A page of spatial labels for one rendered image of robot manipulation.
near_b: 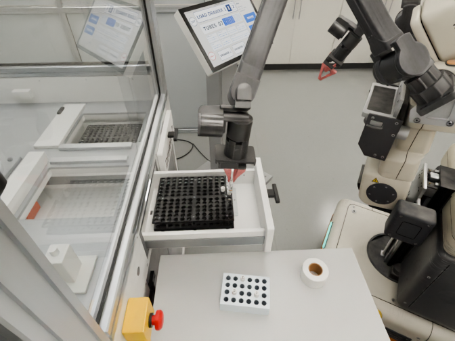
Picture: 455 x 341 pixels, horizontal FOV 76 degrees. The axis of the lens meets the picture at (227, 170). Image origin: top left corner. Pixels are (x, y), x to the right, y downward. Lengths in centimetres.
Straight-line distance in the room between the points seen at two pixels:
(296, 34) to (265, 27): 310
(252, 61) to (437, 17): 50
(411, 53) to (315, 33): 309
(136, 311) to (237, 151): 41
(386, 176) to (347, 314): 54
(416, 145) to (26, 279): 110
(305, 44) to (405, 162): 290
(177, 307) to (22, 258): 53
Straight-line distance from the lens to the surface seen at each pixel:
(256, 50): 71
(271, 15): 74
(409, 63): 82
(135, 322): 68
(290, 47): 385
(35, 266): 40
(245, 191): 96
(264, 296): 82
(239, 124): 65
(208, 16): 157
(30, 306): 39
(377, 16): 84
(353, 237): 165
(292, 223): 197
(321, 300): 87
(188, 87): 250
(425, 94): 87
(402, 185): 121
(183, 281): 87
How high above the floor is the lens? 152
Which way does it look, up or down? 42 degrees down
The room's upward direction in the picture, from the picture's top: straight up
